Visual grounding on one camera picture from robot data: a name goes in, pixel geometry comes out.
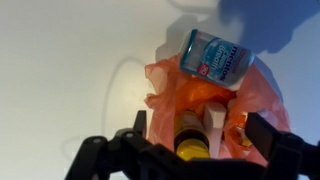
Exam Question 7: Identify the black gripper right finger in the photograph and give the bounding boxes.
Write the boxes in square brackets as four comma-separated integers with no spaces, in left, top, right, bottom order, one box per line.
[245,112,320,180]

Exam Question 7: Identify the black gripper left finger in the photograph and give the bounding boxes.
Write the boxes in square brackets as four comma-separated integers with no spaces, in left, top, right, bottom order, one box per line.
[64,109,148,180]

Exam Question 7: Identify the blue white mints container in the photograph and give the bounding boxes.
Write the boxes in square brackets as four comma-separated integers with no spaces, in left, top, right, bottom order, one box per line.
[178,28,256,92]

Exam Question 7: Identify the orange yellow snack packet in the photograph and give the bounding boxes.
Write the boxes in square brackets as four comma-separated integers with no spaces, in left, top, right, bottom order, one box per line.
[232,112,253,148]

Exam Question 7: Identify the orange plastic bag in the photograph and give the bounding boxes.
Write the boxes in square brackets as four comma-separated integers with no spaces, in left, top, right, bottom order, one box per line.
[143,54,292,168]

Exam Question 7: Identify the dark bottle with yellow cap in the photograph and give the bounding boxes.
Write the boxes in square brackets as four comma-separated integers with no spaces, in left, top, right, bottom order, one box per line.
[172,109,212,162]

